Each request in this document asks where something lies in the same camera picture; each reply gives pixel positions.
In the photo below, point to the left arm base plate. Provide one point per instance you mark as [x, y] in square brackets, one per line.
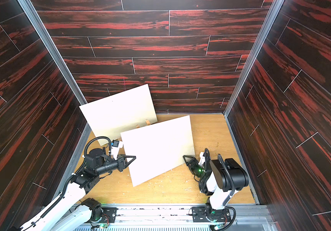
[103, 215]

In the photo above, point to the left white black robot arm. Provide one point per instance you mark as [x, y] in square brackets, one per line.
[52, 218]

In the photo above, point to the white wooden board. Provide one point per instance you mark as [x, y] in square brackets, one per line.
[158, 148]
[121, 112]

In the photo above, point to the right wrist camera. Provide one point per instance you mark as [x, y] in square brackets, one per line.
[202, 159]

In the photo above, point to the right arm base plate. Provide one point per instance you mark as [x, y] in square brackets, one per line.
[204, 214]

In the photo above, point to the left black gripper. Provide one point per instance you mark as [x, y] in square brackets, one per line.
[120, 161]

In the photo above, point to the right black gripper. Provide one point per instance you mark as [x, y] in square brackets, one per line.
[196, 167]

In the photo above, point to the metal base rail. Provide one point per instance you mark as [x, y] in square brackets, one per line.
[178, 214]

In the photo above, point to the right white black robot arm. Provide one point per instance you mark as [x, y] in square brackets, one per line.
[219, 179]

